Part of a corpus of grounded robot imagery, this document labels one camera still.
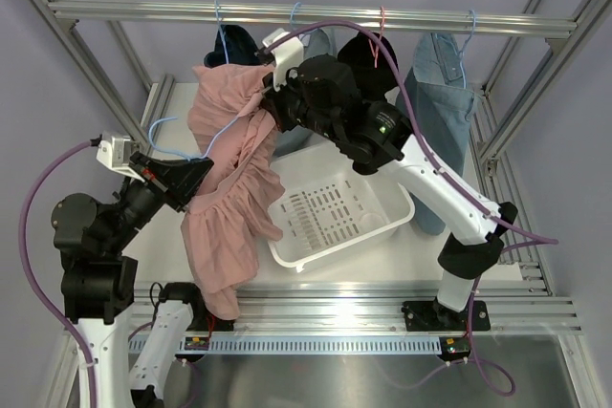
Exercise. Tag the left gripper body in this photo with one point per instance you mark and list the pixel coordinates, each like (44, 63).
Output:
(145, 199)

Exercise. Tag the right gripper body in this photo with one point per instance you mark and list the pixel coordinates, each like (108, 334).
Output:
(290, 106)

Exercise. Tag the pink skirt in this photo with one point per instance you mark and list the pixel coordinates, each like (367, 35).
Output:
(230, 211)

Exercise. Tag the light blue wire hanger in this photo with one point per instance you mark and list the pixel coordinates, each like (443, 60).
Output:
(226, 127)

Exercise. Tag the black skirt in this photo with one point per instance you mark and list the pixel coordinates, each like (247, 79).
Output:
(373, 76)

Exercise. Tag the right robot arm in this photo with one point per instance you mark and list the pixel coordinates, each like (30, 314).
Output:
(321, 95)

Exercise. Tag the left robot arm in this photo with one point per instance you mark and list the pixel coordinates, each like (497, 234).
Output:
(98, 283)

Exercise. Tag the dark blue denim skirt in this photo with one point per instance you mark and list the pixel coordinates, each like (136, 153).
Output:
(246, 49)

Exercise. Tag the blue hanger of dark denim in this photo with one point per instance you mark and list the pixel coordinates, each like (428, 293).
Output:
(224, 43)

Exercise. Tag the blue hanger far right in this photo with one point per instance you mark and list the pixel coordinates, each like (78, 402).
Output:
(451, 61)

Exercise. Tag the white plastic basket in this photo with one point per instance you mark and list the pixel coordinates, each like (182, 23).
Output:
(329, 212)

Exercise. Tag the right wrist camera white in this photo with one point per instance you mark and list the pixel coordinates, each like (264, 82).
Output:
(284, 55)

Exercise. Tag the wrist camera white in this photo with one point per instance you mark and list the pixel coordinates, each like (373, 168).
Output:
(114, 152)
(284, 55)

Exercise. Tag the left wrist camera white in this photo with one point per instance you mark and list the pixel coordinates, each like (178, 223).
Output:
(114, 152)

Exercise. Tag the front aluminium rail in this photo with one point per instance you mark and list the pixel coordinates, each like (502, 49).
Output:
(514, 307)

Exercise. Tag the slotted cable duct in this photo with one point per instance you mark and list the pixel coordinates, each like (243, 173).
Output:
(315, 345)

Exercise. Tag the aluminium hanging rail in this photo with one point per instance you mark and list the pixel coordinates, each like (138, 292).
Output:
(394, 20)

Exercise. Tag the left aluminium frame post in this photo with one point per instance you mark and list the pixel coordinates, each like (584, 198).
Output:
(62, 20)

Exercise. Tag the aluminium frame post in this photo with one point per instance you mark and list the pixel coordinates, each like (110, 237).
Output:
(528, 68)
(62, 20)

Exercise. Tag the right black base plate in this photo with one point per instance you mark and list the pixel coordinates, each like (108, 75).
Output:
(430, 316)

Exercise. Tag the right aluminium frame post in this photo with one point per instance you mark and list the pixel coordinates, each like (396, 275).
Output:
(528, 68)

